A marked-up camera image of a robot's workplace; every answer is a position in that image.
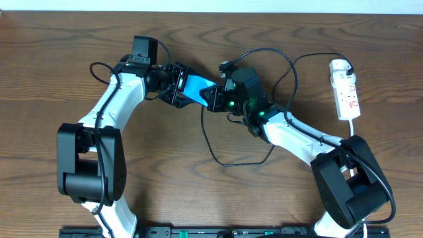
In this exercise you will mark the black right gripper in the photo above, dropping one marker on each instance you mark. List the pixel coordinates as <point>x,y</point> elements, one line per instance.
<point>215,98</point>

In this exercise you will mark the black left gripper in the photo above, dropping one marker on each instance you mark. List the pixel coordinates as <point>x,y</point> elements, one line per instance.
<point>179,84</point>

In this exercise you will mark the blue Galaxy smartphone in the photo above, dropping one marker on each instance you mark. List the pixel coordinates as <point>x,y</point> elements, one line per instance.
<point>194,85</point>

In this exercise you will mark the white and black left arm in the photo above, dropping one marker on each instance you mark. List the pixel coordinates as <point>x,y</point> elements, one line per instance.
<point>90,154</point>

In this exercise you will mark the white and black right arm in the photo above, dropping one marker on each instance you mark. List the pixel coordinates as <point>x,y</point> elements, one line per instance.
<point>351,184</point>

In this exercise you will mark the white charger plug adapter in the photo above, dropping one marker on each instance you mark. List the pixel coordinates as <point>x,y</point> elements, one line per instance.
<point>341,79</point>

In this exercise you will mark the white power strip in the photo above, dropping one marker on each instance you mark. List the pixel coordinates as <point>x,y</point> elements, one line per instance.
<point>346,99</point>

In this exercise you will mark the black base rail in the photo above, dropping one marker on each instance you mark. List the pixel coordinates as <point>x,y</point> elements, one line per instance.
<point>168,232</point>

